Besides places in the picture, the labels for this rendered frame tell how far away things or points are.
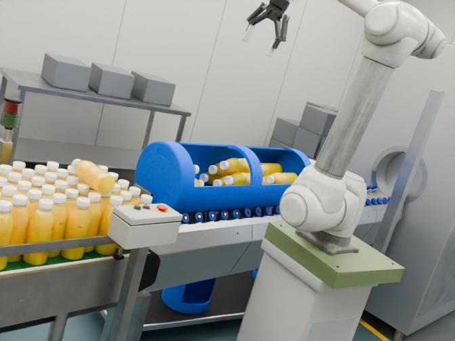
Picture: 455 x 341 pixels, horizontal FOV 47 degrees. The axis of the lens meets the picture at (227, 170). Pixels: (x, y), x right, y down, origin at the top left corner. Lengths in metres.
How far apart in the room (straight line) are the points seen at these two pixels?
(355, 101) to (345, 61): 5.84
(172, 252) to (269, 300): 0.41
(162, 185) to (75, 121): 3.63
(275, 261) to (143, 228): 0.57
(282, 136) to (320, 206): 4.57
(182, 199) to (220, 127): 4.46
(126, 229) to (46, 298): 0.32
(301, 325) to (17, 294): 0.92
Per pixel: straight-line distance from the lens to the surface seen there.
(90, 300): 1.77
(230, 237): 2.25
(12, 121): 2.01
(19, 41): 5.24
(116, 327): 1.81
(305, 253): 1.82
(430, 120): 2.90
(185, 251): 2.07
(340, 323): 1.99
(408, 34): 1.59
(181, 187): 1.90
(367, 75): 1.61
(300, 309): 1.86
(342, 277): 1.76
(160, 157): 1.99
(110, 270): 1.75
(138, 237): 1.59
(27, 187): 1.68
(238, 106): 6.43
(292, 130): 6.08
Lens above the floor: 1.67
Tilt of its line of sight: 14 degrees down
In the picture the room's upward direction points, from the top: 16 degrees clockwise
